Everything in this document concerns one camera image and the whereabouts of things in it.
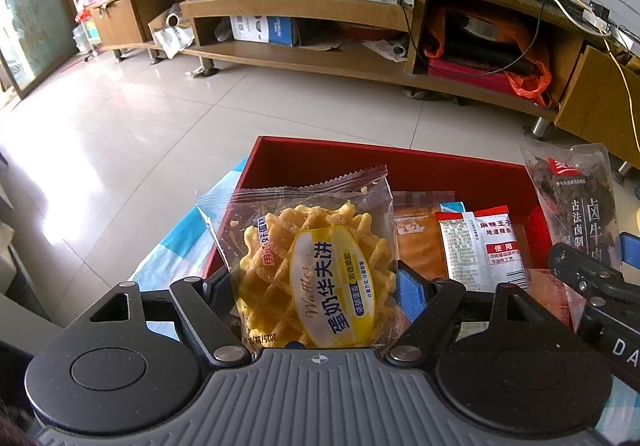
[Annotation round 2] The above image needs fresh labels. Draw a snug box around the white red snack packet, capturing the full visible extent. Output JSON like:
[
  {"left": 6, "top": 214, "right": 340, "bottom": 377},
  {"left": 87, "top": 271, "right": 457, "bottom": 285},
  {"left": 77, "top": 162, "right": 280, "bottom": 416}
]
[{"left": 434, "top": 205, "right": 530, "bottom": 295}]

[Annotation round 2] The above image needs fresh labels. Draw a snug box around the black appliance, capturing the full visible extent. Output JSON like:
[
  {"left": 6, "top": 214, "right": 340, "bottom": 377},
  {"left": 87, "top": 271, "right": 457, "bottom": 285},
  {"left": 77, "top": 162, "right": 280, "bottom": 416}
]
[{"left": 442, "top": 10, "right": 531, "bottom": 72}]

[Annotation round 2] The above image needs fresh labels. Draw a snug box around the flat red box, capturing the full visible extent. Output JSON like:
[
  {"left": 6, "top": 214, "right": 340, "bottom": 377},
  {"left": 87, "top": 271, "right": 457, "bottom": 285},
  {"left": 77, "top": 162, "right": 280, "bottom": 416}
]
[{"left": 427, "top": 56, "right": 521, "bottom": 94}]

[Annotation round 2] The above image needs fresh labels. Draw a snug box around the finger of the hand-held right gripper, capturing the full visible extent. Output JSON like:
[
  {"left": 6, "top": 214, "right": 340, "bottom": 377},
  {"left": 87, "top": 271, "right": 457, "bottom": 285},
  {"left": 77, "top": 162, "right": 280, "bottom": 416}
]
[
  {"left": 619, "top": 232, "right": 640, "bottom": 275},
  {"left": 547, "top": 243, "right": 629, "bottom": 299}
]

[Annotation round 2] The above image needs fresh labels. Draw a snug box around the clear waffle packet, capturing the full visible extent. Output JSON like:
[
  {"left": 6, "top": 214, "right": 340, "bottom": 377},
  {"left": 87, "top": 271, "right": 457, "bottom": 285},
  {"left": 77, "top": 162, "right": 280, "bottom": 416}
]
[{"left": 196, "top": 165, "right": 401, "bottom": 350}]

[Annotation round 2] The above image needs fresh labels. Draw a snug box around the white paper bag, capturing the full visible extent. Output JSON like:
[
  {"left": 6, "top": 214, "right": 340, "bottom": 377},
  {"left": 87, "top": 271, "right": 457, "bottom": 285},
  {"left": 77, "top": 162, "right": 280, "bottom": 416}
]
[{"left": 150, "top": 18, "right": 196, "bottom": 59}]

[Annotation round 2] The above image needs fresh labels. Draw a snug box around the blue white carton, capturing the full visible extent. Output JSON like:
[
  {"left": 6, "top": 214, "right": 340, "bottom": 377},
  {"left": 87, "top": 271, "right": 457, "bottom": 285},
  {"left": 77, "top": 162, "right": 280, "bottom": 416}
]
[{"left": 230, "top": 14, "right": 301, "bottom": 47}]

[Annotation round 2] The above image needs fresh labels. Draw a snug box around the orange snack packet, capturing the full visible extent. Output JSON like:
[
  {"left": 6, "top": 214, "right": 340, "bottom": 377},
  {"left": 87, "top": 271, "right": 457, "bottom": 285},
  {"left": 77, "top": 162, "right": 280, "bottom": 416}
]
[{"left": 391, "top": 192, "right": 457, "bottom": 285}]

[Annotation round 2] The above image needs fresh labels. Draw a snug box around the clear dark beef packet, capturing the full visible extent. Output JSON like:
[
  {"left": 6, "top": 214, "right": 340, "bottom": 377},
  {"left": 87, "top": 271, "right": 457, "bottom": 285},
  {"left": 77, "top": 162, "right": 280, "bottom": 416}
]
[{"left": 519, "top": 138, "right": 624, "bottom": 277}]

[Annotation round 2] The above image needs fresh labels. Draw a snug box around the white plastic cart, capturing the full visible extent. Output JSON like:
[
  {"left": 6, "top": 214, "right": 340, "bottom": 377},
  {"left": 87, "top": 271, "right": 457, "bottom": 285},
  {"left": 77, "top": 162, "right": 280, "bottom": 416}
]
[{"left": 72, "top": 18, "right": 101, "bottom": 59}]

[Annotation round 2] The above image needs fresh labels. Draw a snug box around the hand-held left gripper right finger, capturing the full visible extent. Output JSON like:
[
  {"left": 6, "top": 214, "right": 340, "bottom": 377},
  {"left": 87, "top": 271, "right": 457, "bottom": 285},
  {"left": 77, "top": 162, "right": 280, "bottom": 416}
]
[{"left": 384, "top": 263, "right": 566, "bottom": 368}]

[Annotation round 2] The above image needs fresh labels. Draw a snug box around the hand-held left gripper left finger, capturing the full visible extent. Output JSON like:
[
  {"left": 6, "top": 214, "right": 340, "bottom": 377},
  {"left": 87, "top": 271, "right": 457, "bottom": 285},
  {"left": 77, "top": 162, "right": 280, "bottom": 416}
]
[{"left": 65, "top": 268, "right": 252, "bottom": 368}]

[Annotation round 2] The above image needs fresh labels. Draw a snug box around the clear gold red snack packet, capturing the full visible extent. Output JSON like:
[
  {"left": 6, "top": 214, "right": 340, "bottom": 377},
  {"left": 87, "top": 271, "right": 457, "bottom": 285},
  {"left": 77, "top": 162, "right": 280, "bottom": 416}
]
[{"left": 525, "top": 268, "right": 576, "bottom": 331}]

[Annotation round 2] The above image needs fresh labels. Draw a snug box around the orange plastic bag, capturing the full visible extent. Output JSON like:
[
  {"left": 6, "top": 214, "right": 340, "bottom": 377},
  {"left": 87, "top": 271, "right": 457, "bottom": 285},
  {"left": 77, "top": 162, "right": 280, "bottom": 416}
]
[{"left": 422, "top": 3, "right": 554, "bottom": 107}]

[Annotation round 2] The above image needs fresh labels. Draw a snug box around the red box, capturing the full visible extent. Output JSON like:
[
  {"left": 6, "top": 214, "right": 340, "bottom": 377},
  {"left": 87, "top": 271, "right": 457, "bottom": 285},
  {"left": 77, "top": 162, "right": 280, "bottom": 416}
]
[
  {"left": 202, "top": 136, "right": 577, "bottom": 327},
  {"left": 427, "top": 56, "right": 521, "bottom": 94}
]

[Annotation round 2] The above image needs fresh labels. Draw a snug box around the glass sliding door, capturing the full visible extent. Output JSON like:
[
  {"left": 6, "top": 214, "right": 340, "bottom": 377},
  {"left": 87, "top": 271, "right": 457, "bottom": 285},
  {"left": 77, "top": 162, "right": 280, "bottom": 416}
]
[{"left": 0, "top": 0, "right": 76, "bottom": 99}]

